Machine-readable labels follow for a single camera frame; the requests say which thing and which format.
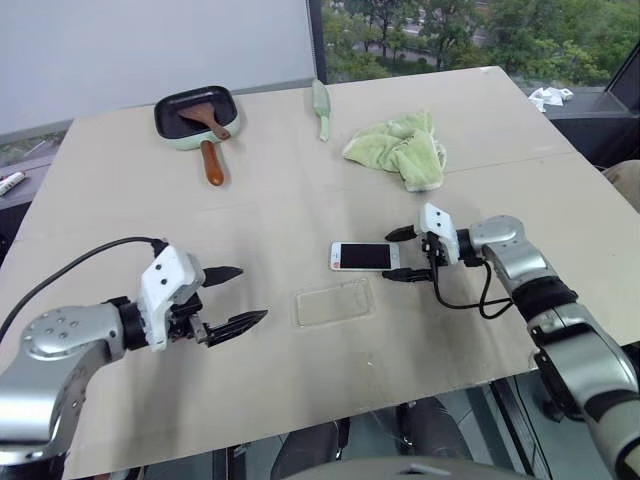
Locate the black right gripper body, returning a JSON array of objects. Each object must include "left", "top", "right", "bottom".
[{"left": 421, "top": 232, "right": 450, "bottom": 274}]

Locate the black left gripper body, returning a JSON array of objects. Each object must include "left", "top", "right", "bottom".
[{"left": 167, "top": 292, "right": 212, "bottom": 347}]

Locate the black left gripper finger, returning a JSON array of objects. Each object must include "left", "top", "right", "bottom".
[
  {"left": 205, "top": 309, "right": 271, "bottom": 349},
  {"left": 201, "top": 265, "right": 245, "bottom": 289}
]

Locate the white smartphone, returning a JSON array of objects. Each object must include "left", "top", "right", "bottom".
[{"left": 328, "top": 240, "right": 404, "bottom": 273}]

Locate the clear plastic phone case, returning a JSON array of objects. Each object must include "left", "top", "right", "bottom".
[{"left": 293, "top": 277, "right": 377, "bottom": 328}]

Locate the green crumpled towel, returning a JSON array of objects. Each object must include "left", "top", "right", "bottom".
[{"left": 341, "top": 111, "right": 449, "bottom": 194}]

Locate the dark rounded shape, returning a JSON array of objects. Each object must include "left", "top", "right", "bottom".
[
  {"left": 397, "top": 396, "right": 474, "bottom": 464},
  {"left": 269, "top": 422, "right": 343, "bottom": 480}
]

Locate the pale green plastic scoop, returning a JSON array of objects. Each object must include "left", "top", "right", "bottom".
[{"left": 310, "top": 78, "right": 334, "bottom": 144}]

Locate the brown wooden spatula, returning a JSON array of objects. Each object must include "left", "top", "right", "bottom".
[{"left": 178, "top": 106, "right": 233, "bottom": 142}]

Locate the grey robot torso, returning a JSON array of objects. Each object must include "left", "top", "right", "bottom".
[{"left": 317, "top": 455, "right": 507, "bottom": 480}]

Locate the dark side table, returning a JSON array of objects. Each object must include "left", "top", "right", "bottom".
[{"left": 0, "top": 158, "right": 57, "bottom": 266}]

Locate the person's beige knee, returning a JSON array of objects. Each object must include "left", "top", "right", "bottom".
[{"left": 601, "top": 159, "right": 640, "bottom": 202}]

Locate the black window sill ledge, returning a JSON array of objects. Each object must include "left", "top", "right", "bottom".
[{"left": 543, "top": 63, "right": 640, "bottom": 169}]

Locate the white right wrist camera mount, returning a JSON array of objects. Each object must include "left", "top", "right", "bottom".
[{"left": 415, "top": 202, "right": 461, "bottom": 267}]

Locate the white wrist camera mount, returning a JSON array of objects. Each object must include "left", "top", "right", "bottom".
[
  {"left": 415, "top": 202, "right": 461, "bottom": 267},
  {"left": 136, "top": 244, "right": 207, "bottom": 354}
]

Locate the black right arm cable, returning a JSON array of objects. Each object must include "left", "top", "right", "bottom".
[{"left": 430, "top": 257, "right": 514, "bottom": 320}]

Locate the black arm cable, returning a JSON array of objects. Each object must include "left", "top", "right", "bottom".
[
  {"left": 430, "top": 257, "right": 514, "bottom": 320},
  {"left": 0, "top": 236, "right": 167, "bottom": 342}
]

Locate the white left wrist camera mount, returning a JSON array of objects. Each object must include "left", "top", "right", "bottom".
[{"left": 136, "top": 244, "right": 207, "bottom": 354}]

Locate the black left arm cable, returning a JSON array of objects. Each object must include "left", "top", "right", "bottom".
[{"left": 0, "top": 236, "right": 167, "bottom": 342}]

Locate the green pan with wooden handle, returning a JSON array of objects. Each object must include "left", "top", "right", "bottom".
[{"left": 153, "top": 85, "right": 247, "bottom": 188}]

